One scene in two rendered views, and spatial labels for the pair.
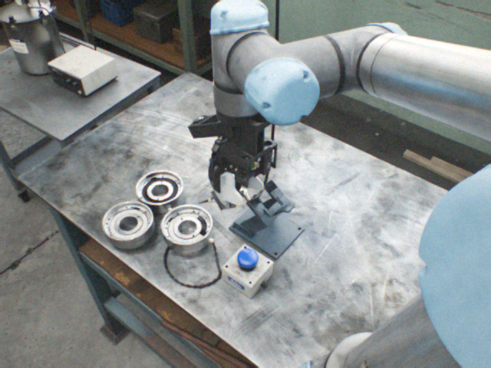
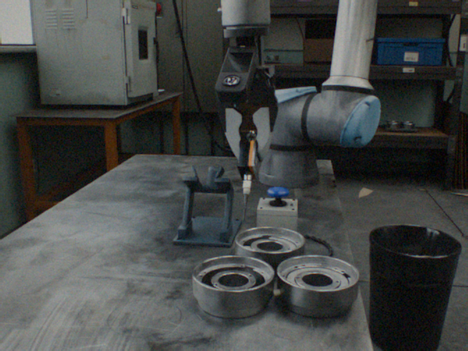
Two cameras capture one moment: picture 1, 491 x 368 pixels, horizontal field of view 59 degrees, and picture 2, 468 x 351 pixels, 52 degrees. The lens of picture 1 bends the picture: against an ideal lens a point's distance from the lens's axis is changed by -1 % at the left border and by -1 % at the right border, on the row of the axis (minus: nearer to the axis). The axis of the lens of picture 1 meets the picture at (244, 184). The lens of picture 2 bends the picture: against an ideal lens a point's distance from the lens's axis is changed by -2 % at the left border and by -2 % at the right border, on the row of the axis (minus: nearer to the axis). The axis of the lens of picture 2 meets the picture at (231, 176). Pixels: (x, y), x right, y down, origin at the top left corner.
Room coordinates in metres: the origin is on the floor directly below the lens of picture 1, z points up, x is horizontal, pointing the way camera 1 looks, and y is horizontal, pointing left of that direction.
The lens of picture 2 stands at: (0.97, 0.69, 1.12)
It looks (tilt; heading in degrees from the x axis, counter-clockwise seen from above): 15 degrees down; 240
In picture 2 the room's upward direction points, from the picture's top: straight up
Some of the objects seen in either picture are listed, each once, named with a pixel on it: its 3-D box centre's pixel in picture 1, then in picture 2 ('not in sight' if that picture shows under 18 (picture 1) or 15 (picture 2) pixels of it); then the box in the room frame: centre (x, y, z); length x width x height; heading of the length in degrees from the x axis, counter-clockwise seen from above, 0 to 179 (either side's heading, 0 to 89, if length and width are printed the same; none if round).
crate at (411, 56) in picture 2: not in sight; (405, 52); (-2.36, -2.18, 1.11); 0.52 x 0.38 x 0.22; 142
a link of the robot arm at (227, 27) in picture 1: (240, 45); not in sight; (0.55, 0.01, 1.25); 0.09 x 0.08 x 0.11; 23
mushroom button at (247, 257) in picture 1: (247, 263); (278, 201); (0.47, -0.01, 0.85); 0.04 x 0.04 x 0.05
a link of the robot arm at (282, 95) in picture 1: (284, 77); not in sight; (0.47, -0.05, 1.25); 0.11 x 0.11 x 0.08; 23
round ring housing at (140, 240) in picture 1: (129, 225); (317, 285); (0.58, 0.24, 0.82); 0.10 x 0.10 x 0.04
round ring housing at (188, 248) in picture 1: (187, 229); (269, 251); (0.57, 0.12, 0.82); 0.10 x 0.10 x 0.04
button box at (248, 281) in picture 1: (249, 272); (278, 214); (0.47, -0.01, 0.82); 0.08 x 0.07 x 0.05; 52
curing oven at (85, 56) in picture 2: not in sight; (106, 53); (0.08, -2.43, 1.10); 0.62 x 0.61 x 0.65; 52
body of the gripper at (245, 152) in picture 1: (242, 140); (248, 66); (0.54, 0.00, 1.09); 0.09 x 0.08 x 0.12; 47
